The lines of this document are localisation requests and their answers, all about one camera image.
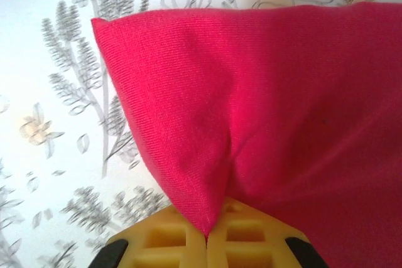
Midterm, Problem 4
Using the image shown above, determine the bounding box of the red t-shirt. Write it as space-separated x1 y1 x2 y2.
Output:
90 1 402 268

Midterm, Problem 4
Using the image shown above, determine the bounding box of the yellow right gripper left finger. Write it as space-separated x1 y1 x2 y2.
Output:
90 206 209 268

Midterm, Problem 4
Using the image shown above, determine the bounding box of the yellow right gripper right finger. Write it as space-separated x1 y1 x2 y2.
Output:
208 198 327 268

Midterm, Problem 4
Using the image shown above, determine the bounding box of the floral table cover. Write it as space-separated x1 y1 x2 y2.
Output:
0 0 402 268

